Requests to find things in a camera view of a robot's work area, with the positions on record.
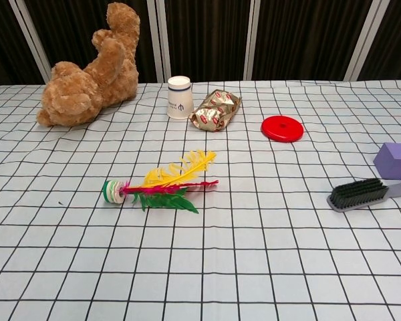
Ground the white checkered tablecloth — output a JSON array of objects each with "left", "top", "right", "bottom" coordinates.
[{"left": 0, "top": 79, "right": 401, "bottom": 321}]

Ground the grey brush with black bristles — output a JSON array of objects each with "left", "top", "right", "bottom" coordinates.
[{"left": 326, "top": 178, "right": 401, "bottom": 213}]

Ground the colourful feather shuttlecock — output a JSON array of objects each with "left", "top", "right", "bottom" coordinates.
[{"left": 102, "top": 149, "right": 220, "bottom": 215}]

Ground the red plastic disc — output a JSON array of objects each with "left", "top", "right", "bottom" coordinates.
[{"left": 261, "top": 115, "right": 305, "bottom": 144}]

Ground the brown teddy bear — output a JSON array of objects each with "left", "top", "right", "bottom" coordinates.
[{"left": 36, "top": 2, "right": 142, "bottom": 128}]

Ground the gold foil snack packet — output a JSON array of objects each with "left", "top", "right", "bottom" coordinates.
[{"left": 189, "top": 89, "right": 243, "bottom": 133}]

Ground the white paper cup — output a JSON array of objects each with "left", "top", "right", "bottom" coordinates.
[{"left": 166, "top": 76, "right": 191, "bottom": 120}]

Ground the purple foam block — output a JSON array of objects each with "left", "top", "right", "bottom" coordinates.
[{"left": 373, "top": 142, "right": 401, "bottom": 181}]

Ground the dark folding screen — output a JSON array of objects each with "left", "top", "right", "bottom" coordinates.
[{"left": 0, "top": 0, "right": 401, "bottom": 89}]

